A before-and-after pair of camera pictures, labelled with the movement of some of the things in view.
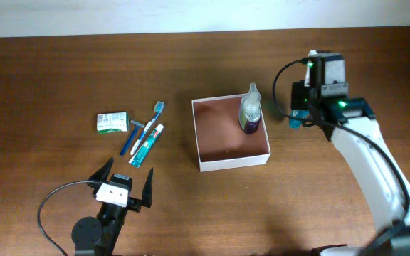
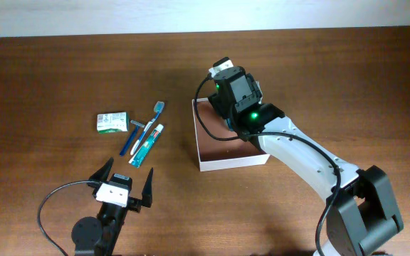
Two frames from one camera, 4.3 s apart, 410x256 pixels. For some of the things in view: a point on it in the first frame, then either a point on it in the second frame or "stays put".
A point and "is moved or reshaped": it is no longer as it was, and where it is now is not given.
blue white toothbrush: [158, 108] stays put
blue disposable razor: [137, 125] stays put
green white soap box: [112, 122] stays put
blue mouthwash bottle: [302, 114] → [229, 124]
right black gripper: [297, 101] → [219, 101]
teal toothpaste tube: [145, 148] stays put
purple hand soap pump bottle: [250, 110] is moved or reshaped
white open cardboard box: [222, 144] stays put
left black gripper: [134, 204] stays put
